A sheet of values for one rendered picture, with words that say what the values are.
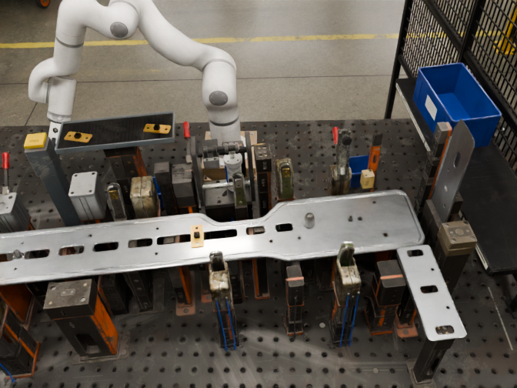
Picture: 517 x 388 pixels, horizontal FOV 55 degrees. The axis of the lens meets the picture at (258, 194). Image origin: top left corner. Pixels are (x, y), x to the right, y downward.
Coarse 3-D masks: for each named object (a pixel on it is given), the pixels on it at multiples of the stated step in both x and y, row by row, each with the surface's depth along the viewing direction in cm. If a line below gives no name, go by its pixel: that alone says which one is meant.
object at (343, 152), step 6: (342, 132) 148; (348, 132) 148; (342, 138) 146; (348, 138) 145; (342, 144) 150; (348, 144) 146; (342, 150) 152; (348, 150) 151; (336, 156) 154; (342, 156) 153; (348, 156) 152; (336, 162) 155; (342, 162) 154; (348, 162) 153; (336, 168) 156; (348, 168) 155; (348, 174) 156
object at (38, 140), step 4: (44, 132) 162; (28, 136) 160; (32, 136) 160; (36, 136) 160; (40, 136) 160; (44, 136) 160; (28, 140) 159; (32, 140) 159; (36, 140) 159; (40, 140) 159; (44, 140) 159; (28, 144) 158; (32, 144) 158; (36, 144) 158; (40, 144) 158; (44, 144) 159; (28, 148) 158; (32, 148) 158
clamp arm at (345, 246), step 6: (342, 246) 132; (348, 246) 131; (354, 246) 132; (342, 252) 132; (348, 252) 133; (354, 252) 133; (336, 258) 141; (342, 258) 136; (348, 258) 137; (342, 264) 140; (348, 264) 140
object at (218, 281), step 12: (216, 276) 135; (228, 276) 139; (216, 288) 133; (228, 288) 134; (216, 300) 136; (228, 300) 138; (216, 312) 143; (228, 312) 141; (216, 324) 164; (228, 324) 149; (216, 336) 160; (228, 336) 154; (240, 336) 160
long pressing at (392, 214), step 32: (384, 192) 159; (96, 224) 155; (128, 224) 155; (160, 224) 154; (192, 224) 154; (224, 224) 153; (256, 224) 153; (320, 224) 152; (352, 224) 151; (384, 224) 150; (416, 224) 150; (64, 256) 148; (96, 256) 147; (128, 256) 146; (160, 256) 146; (192, 256) 146; (224, 256) 145; (256, 256) 145; (288, 256) 144; (320, 256) 144
